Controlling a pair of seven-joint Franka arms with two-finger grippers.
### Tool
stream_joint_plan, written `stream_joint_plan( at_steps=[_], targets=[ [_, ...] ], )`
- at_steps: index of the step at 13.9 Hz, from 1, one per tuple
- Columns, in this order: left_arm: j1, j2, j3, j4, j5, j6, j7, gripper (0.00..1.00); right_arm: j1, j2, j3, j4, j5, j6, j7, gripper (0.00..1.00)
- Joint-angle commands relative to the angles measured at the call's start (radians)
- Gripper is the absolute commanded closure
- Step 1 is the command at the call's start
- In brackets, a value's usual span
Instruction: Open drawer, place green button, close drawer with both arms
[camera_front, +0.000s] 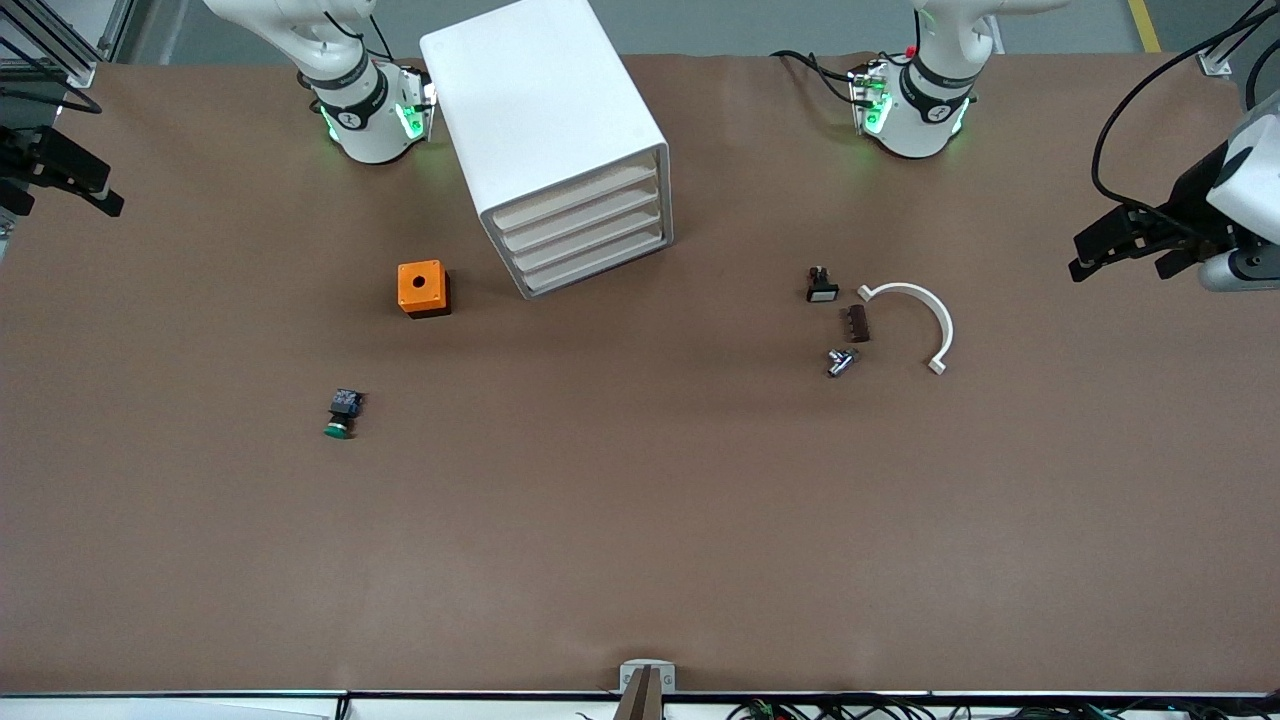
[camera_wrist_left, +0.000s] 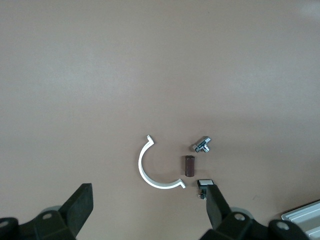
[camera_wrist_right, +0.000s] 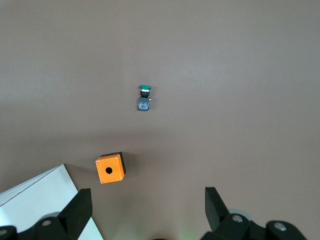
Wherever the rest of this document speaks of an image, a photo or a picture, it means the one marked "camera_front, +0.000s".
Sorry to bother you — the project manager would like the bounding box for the green push button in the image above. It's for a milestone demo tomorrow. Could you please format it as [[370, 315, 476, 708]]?
[[323, 389, 365, 441]]

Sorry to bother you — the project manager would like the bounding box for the aluminium frame profile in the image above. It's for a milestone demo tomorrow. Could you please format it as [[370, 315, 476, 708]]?
[[0, 0, 136, 89], [1197, 0, 1280, 76]]

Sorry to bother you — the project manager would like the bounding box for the white curved plastic bracket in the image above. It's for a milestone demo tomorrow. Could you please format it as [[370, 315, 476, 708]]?
[[857, 282, 955, 376]]

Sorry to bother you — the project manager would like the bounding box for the orange button enclosure box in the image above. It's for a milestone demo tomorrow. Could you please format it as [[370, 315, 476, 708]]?
[[397, 260, 452, 319]]

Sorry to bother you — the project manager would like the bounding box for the black base cable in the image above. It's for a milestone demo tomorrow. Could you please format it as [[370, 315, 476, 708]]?
[[770, 50, 871, 103]]

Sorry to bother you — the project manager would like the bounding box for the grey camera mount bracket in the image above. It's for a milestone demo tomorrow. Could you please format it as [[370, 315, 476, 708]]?
[[619, 659, 677, 720]]

